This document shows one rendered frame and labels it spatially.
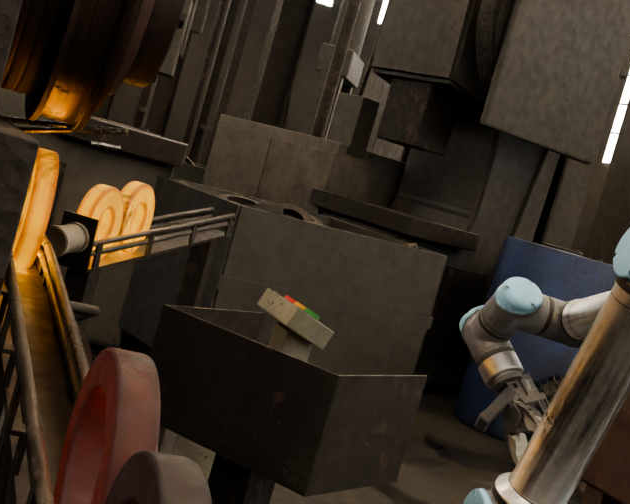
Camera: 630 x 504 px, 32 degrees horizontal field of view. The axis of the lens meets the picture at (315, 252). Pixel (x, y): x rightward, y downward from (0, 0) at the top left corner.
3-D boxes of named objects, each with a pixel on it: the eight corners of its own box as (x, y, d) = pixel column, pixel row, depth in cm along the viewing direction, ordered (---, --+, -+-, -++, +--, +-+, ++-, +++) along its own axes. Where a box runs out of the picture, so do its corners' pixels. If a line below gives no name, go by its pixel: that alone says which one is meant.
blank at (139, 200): (116, 181, 226) (131, 185, 225) (148, 178, 240) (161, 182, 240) (100, 253, 228) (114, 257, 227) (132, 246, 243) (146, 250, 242)
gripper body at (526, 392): (556, 415, 231) (531, 367, 238) (521, 422, 228) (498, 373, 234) (541, 432, 237) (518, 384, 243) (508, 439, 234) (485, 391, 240)
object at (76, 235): (35, 252, 204) (41, 221, 203) (59, 247, 213) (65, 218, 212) (63, 261, 203) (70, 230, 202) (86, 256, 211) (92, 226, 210)
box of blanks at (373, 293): (183, 407, 383) (241, 195, 378) (91, 341, 450) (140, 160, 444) (400, 431, 444) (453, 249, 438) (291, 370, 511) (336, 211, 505)
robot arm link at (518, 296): (551, 283, 237) (522, 315, 246) (504, 267, 234) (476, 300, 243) (554, 316, 231) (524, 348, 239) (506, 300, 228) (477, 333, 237)
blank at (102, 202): (80, 184, 211) (95, 189, 210) (116, 181, 226) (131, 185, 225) (64, 261, 213) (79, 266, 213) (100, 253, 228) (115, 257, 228)
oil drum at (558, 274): (489, 442, 473) (548, 245, 467) (430, 402, 528) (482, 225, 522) (600, 464, 495) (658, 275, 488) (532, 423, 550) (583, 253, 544)
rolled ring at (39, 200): (52, 147, 176) (31, 142, 175) (65, 157, 159) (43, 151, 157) (23, 257, 177) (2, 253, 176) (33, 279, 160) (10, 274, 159)
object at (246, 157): (237, 304, 679) (285, 133, 671) (351, 357, 596) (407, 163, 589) (167, 292, 644) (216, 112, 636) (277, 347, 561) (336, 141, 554)
